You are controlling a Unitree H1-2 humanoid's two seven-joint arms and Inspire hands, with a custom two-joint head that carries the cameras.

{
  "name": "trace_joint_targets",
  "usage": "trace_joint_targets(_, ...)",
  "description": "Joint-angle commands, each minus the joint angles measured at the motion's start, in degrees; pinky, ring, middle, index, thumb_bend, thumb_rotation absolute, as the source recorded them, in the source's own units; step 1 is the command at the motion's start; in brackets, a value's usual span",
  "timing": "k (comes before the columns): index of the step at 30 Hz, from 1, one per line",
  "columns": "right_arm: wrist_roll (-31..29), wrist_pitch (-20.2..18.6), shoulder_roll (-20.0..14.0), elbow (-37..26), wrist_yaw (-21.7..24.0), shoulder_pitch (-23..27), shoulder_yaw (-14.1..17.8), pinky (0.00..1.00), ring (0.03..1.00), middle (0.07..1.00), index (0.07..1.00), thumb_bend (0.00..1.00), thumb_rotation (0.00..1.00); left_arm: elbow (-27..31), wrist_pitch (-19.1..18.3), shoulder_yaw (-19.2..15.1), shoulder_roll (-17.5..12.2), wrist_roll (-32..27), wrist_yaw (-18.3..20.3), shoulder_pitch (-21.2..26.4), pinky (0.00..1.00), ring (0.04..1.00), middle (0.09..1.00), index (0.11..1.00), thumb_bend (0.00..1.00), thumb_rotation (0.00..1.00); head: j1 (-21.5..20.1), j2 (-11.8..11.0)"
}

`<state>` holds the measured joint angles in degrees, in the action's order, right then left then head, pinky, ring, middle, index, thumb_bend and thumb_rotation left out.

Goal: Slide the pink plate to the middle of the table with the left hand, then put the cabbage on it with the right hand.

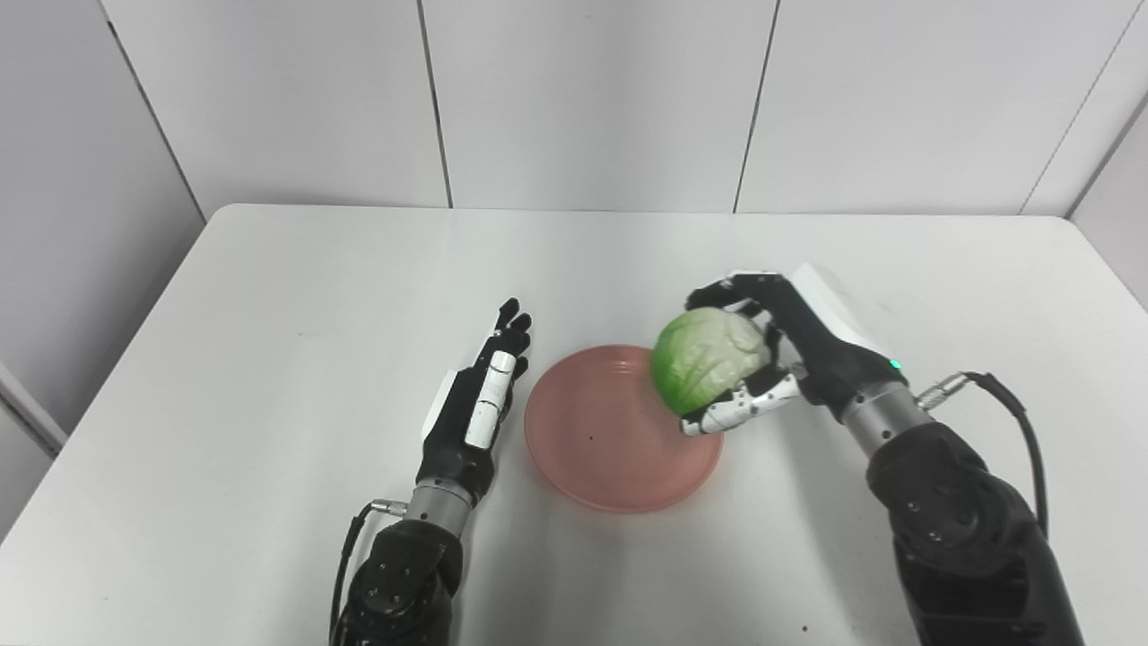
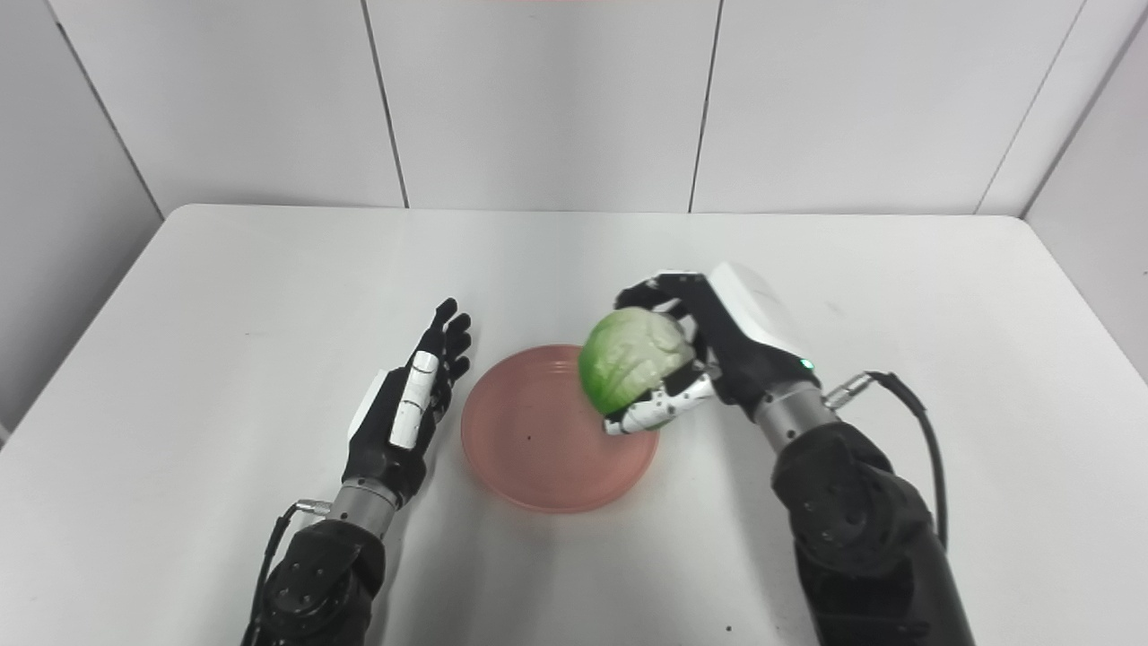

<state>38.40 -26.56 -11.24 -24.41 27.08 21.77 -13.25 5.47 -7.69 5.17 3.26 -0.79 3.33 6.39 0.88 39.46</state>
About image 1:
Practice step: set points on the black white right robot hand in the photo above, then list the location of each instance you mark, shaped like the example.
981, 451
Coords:
834, 359

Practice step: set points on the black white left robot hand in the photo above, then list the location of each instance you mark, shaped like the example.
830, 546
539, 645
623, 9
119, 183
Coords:
453, 440

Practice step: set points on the green white cabbage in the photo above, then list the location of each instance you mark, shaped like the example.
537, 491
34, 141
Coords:
708, 354

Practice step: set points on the pink plate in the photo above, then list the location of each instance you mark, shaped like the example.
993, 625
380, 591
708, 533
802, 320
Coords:
610, 449

